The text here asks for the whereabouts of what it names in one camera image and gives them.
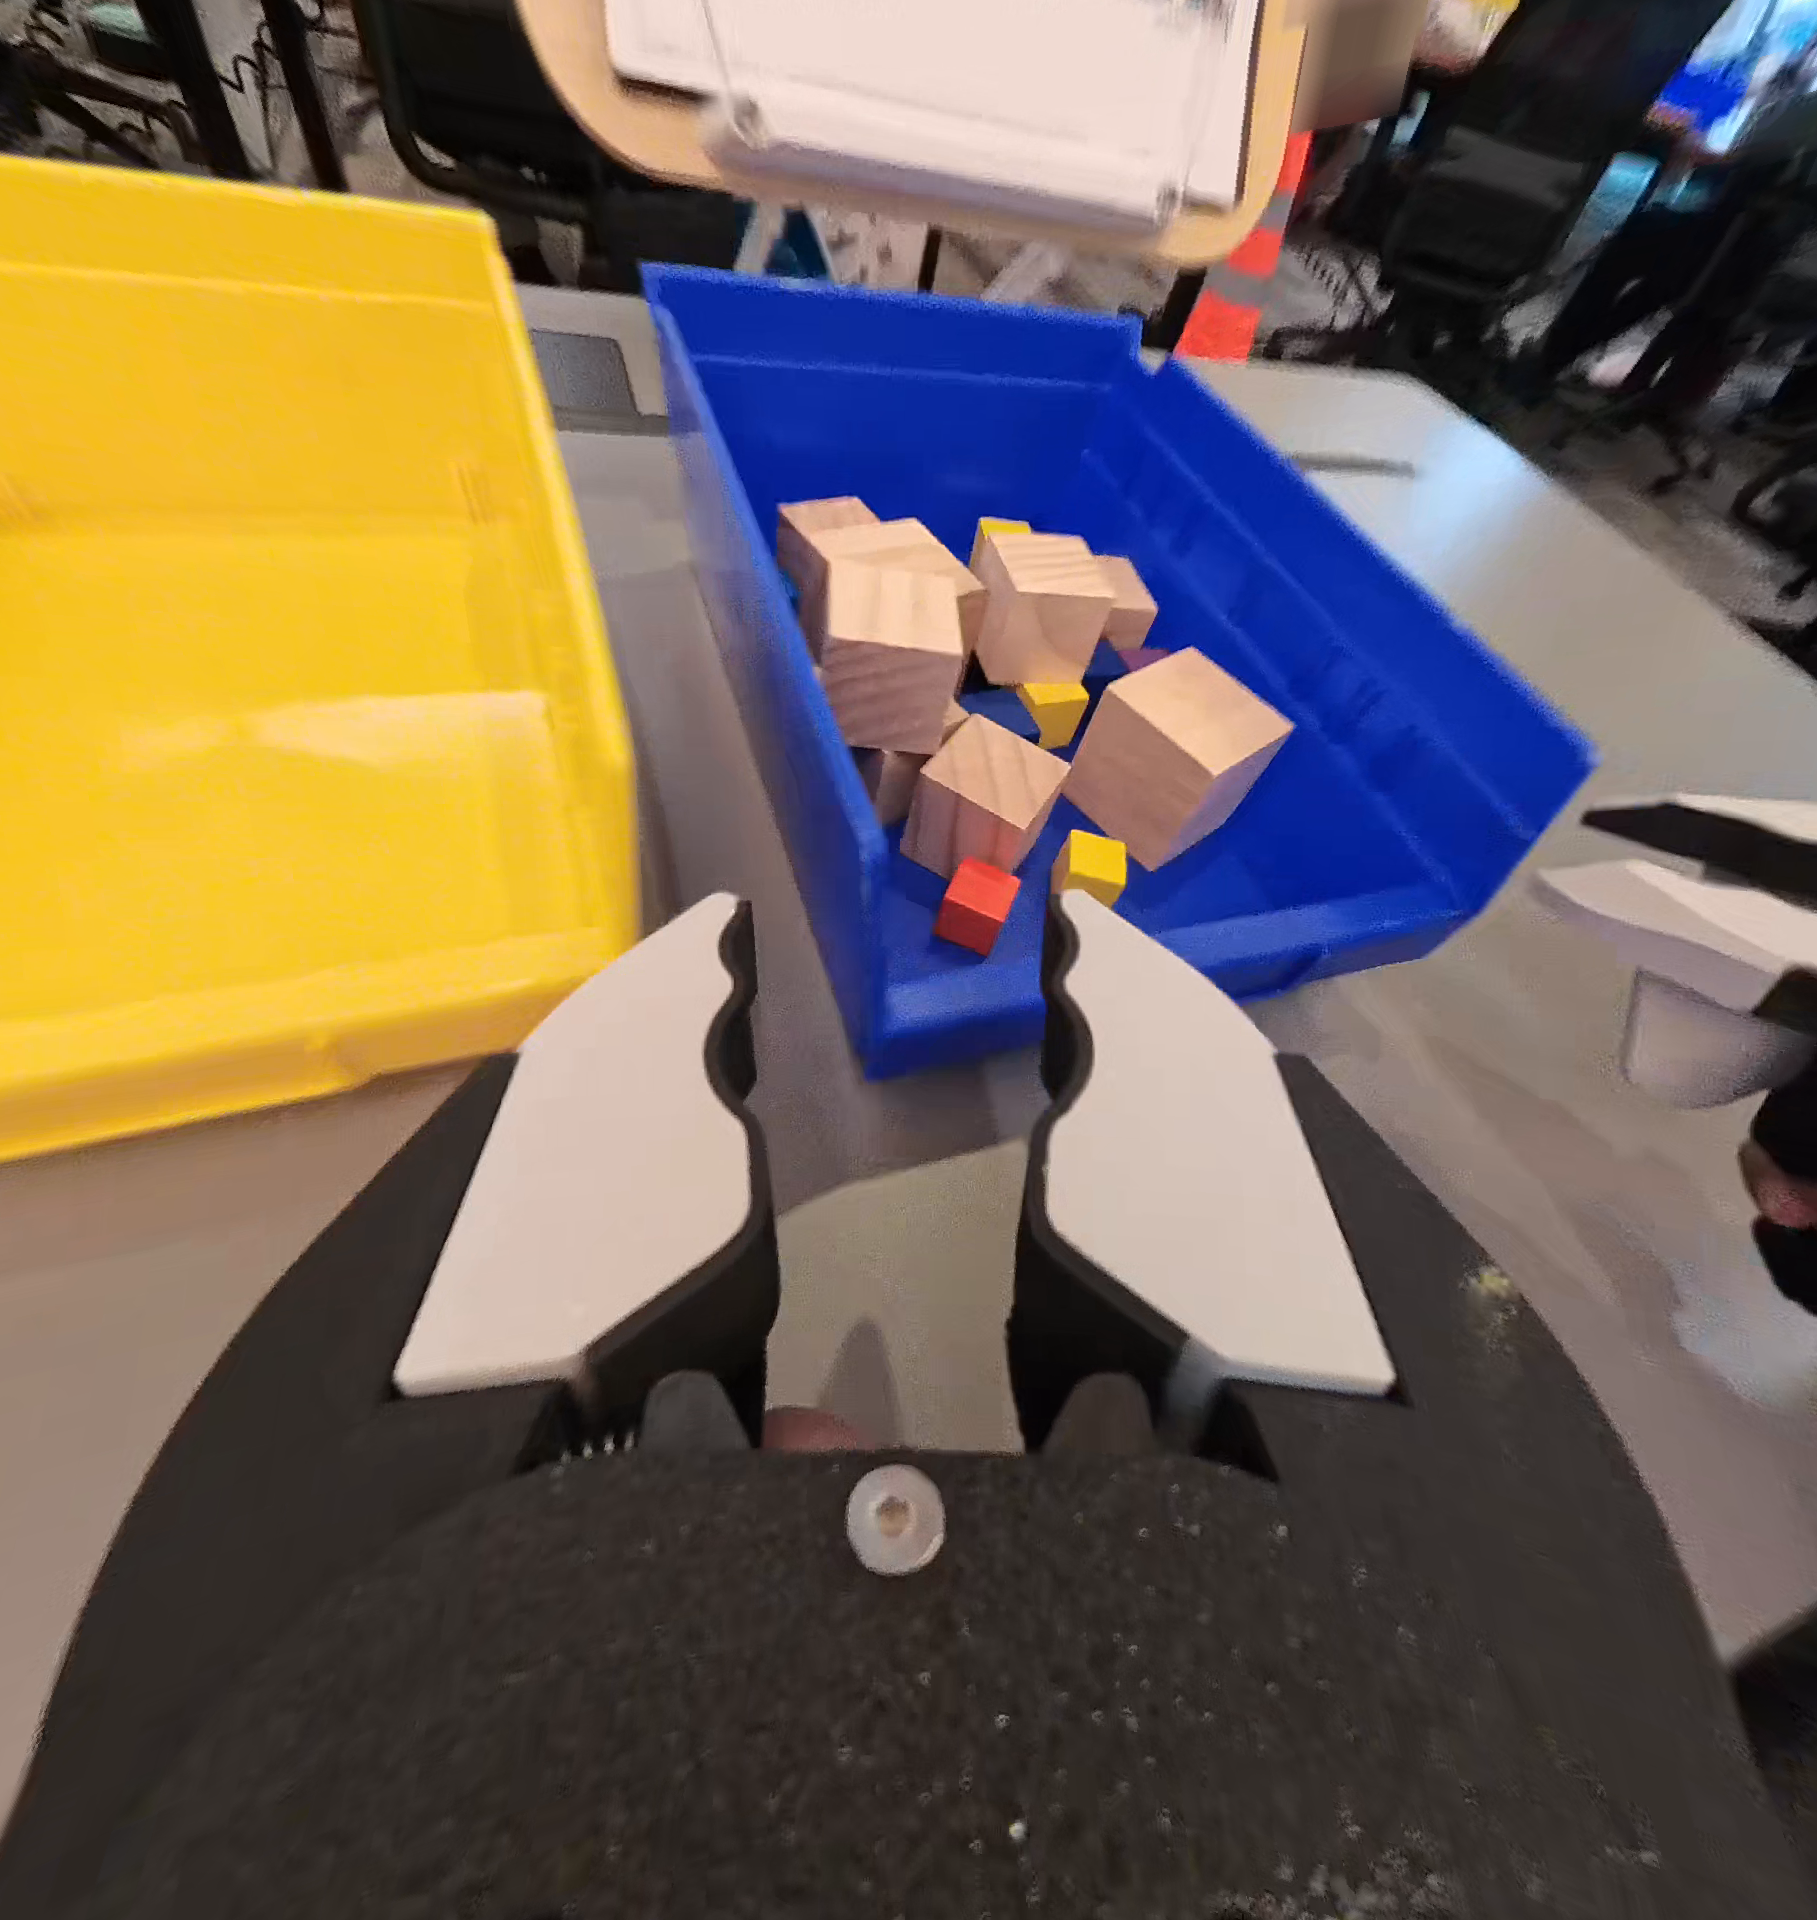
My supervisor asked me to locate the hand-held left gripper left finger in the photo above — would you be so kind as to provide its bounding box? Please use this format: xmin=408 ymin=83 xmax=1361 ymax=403
xmin=394 ymin=894 xmax=780 ymax=1465

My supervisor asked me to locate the pile of wooden coloured cubes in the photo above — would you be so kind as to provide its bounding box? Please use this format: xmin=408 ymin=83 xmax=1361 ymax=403
xmin=777 ymin=495 xmax=1297 ymax=955

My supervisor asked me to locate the yellow plastic bin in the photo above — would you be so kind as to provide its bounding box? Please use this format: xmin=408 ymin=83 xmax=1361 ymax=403
xmin=0 ymin=149 xmax=641 ymax=1174

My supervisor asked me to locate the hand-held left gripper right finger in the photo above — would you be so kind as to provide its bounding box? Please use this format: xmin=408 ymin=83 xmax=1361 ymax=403
xmin=1009 ymin=892 xmax=1401 ymax=1465

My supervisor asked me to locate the blue plastic bin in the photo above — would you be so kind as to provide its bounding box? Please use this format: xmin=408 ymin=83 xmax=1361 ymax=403
xmin=641 ymin=260 xmax=1596 ymax=1082

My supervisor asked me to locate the orange traffic cone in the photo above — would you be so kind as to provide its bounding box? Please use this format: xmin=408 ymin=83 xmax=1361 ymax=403
xmin=1178 ymin=131 xmax=1318 ymax=361

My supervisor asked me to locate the black office chair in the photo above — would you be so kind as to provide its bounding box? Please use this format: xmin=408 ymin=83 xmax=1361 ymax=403
xmin=1359 ymin=0 xmax=1735 ymax=391
xmin=352 ymin=0 xmax=654 ymax=213

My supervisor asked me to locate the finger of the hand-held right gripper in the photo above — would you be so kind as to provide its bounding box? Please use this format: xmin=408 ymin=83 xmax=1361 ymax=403
xmin=1578 ymin=792 xmax=1817 ymax=923
xmin=1530 ymin=858 xmax=1817 ymax=1011

